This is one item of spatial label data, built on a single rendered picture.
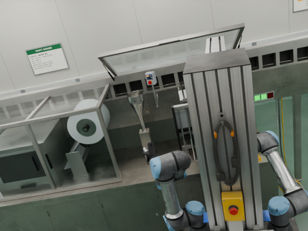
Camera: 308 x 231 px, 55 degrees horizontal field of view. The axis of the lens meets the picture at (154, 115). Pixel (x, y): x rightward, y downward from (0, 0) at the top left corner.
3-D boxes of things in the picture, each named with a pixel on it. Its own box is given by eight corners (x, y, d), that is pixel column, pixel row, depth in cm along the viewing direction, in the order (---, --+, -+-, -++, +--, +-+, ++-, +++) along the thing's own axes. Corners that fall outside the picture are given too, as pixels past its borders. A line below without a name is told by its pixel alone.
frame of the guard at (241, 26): (95, 63, 223) (94, 54, 224) (114, 81, 277) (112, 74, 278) (249, 31, 212) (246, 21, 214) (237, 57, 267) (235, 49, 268)
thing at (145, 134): (142, 161, 276) (128, 105, 253) (143, 152, 288) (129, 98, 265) (157, 158, 274) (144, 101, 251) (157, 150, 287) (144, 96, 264)
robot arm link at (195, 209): (210, 223, 189) (207, 207, 183) (190, 231, 187) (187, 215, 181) (202, 211, 200) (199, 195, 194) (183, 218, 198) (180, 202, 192)
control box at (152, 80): (146, 85, 243) (143, 74, 239) (149, 83, 248) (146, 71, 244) (154, 85, 240) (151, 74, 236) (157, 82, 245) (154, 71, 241)
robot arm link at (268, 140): (288, 218, 183) (247, 139, 204) (309, 210, 185) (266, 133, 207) (297, 216, 172) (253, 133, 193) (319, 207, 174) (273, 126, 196)
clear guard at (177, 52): (101, 56, 226) (101, 55, 226) (117, 74, 275) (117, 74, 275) (240, 27, 216) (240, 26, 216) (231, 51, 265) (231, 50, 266)
